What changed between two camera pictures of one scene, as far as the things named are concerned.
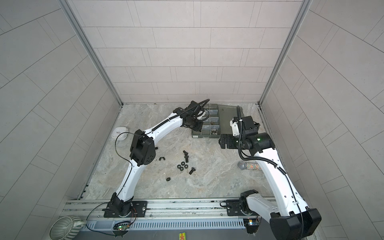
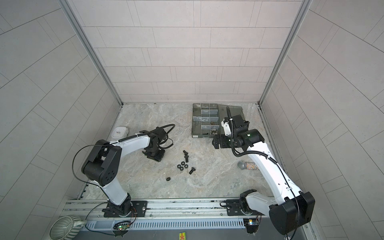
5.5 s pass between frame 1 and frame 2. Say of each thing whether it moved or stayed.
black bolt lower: stayed
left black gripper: moved
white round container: stayed
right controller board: stayed
